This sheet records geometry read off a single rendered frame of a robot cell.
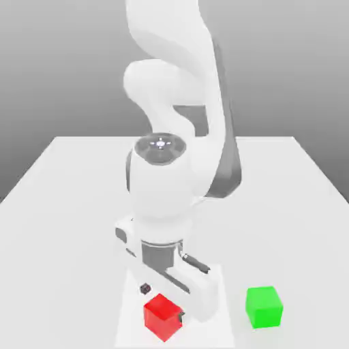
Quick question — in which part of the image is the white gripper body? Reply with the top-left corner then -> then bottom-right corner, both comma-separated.
125,247 -> 221,324

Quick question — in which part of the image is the small green cube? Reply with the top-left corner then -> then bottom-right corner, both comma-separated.
245,285 -> 284,330

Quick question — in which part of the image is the small red cube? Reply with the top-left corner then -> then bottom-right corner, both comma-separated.
143,293 -> 184,344

